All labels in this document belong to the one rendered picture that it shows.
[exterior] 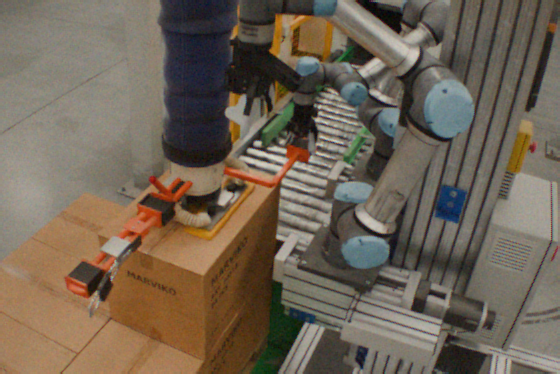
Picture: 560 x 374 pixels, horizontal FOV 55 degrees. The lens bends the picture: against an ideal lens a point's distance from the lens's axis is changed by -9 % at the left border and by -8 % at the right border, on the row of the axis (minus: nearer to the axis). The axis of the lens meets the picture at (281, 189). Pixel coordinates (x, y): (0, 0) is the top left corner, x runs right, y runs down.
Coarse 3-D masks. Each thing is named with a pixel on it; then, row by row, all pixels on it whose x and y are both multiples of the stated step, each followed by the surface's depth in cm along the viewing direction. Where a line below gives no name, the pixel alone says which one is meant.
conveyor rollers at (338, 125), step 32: (352, 64) 424; (320, 96) 376; (320, 128) 337; (352, 128) 339; (256, 160) 301; (320, 160) 306; (352, 160) 308; (288, 192) 279; (320, 192) 281; (288, 224) 262
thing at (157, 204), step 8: (152, 192) 175; (144, 200) 173; (152, 200) 174; (160, 200) 174; (168, 200) 174; (144, 208) 169; (152, 208) 171; (160, 208) 171; (168, 208) 170; (160, 216) 168; (168, 216) 172; (160, 224) 170
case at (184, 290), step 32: (256, 192) 208; (224, 224) 191; (256, 224) 204; (160, 256) 175; (192, 256) 177; (224, 256) 183; (256, 256) 214; (128, 288) 189; (160, 288) 182; (192, 288) 175; (224, 288) 191; (128, 320) 200; (160, 320) 191; (192, 320) 184; (224, 320) 200; (192, 352) 193
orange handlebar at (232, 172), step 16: (288, 160) 199; (240, 176) 191; (256, 176) 190; (176, 192) 179; (128, 224) 164; (144, 224) 165; (128, 240) 159; (96, 256) 152; (112, 256) 153; (80, 288) 142
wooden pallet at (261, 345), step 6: (264, 336) 259; (258, 342) 252; (264, 342) 262; (258, 348) 255; (264, 348) 265; (252, 354) 254; (258, 354) 258; (246, 360) 243; (252, 360) 256; (246, 366) 255; (252, 366) 255; (240, 372) 239; (246, 372) 252
